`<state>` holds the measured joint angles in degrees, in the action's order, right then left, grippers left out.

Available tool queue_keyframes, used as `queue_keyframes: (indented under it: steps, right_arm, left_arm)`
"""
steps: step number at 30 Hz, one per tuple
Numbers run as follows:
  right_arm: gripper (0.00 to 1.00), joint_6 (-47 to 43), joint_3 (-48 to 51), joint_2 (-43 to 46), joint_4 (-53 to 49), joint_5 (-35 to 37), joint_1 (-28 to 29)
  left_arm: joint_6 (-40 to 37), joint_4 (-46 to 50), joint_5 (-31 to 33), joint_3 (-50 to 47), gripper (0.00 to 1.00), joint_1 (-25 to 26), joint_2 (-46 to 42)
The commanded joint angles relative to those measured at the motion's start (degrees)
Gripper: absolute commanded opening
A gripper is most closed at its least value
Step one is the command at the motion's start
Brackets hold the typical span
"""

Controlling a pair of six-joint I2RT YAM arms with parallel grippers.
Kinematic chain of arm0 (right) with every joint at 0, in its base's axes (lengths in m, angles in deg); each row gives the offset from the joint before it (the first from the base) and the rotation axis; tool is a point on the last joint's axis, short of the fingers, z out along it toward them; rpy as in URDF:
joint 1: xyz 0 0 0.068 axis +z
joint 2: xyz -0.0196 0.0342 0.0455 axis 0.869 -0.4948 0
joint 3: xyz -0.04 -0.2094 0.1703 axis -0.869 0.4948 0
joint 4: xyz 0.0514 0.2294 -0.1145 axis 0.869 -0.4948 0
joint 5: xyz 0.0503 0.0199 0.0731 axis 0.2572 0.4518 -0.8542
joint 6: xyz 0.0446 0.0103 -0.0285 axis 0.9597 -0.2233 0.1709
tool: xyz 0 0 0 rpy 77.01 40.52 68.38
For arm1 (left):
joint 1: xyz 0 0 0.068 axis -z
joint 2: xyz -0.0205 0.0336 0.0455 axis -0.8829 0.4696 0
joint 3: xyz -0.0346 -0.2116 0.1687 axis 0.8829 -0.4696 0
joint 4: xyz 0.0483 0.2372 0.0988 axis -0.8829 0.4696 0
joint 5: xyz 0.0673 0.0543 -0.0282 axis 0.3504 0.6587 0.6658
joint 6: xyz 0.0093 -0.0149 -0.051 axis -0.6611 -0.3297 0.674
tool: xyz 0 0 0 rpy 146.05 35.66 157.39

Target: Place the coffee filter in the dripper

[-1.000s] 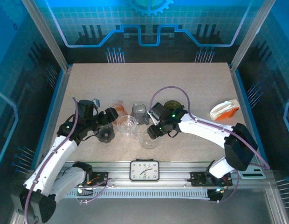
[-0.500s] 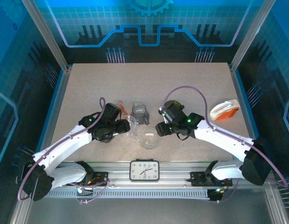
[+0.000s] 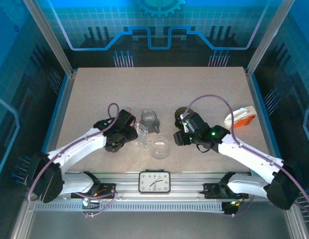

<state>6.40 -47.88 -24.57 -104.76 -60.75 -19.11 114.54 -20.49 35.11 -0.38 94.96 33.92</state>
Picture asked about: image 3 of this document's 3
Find clear glass dripper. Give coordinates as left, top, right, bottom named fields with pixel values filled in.
left=133, top=121, right=148, bottom=148

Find green glass dripper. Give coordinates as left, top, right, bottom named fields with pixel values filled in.
left=174, top=107, right=195, bottom=130

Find clear glass server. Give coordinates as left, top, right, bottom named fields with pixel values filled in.
left=147, top=135, right=171, bottom=159

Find grey glass server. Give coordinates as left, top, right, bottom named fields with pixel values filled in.
left=140, top=109, right=160, bottom=134

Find orange white filter pack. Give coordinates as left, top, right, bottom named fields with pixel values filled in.
left=224, top=106, right=257, bottom=129

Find black white analog clock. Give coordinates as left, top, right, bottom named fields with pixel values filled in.
left=138, top=171, right=171, bottom=194

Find blue table edge strip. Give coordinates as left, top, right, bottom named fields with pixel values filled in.
left=251, top=73, right=289, bottom=181
left=41, top=73, right=70, bottom=156

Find aluminium mounting rail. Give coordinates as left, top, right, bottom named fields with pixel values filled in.
left=62, top=171, right=252, bottom=200

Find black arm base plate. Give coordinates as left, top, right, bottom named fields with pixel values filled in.
left=71, top=183, right=118, bottom=200
left=203, top=183, right=249, bottom=200

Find slotted grey cable duct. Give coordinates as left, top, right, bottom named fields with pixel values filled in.
left=34, top=202, right=225, bottom=212

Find aluminium frame post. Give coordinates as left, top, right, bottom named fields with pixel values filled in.
left=22, top=0, right=77, bottom=75
left=246, top=0, right=295, bottom=75

